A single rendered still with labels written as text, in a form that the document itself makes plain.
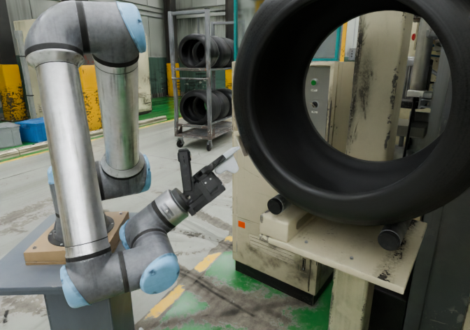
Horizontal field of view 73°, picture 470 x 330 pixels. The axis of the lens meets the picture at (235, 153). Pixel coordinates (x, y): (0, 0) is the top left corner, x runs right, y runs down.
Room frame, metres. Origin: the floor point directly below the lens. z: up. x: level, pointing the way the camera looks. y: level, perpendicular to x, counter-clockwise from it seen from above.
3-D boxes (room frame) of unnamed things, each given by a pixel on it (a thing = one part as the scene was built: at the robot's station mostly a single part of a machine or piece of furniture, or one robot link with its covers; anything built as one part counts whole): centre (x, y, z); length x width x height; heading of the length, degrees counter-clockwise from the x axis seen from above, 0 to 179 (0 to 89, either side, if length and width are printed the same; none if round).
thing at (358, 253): (0.83, -0.32, 0.80); 0.37 x 0.36 x 0.02; 53
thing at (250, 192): (1.72, -0.32, 0.63); 0.56 x 0.41 x 1.27; 53
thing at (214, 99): (5.14, 0.37, 0.96); 1.36 x 0.71 x 1.92; 152
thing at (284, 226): (0.91, -0.21, 0.84); 0.36 x 0.09 x 0.06; 143
